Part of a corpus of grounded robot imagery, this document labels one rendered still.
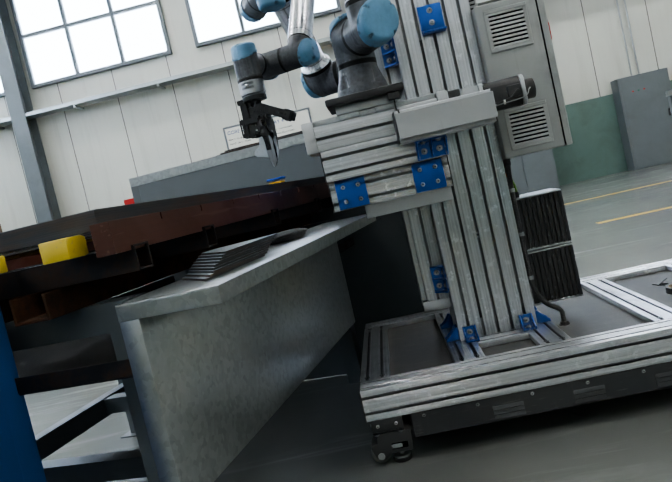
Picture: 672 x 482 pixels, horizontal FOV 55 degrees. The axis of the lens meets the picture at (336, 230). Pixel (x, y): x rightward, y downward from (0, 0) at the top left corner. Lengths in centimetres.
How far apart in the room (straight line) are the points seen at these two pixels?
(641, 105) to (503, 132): 966
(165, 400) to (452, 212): 118
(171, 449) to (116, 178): 1093
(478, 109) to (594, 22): 1023
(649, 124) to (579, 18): 209
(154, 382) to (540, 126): 138
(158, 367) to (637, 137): 1079
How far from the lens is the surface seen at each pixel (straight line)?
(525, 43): 209
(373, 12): 179
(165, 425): 120
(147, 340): 118
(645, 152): 1164
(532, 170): 1079
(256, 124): 190
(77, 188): 1233
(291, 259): 141
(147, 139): 1185
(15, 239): 138
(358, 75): 188
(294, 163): 276
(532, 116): 206
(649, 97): 1172
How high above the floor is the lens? 79
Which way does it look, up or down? 3 degrees down
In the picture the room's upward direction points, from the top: 13 degrees counter-clockwise
